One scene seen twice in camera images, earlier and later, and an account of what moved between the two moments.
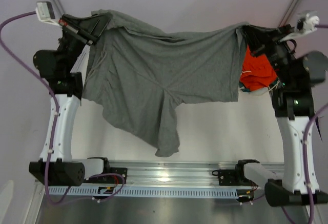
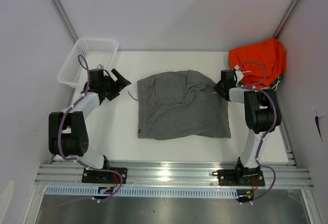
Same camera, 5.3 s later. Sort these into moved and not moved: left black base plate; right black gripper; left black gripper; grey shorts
Moved: left black gripper; grey shorts; right black gripper
Not moved: left black base plate
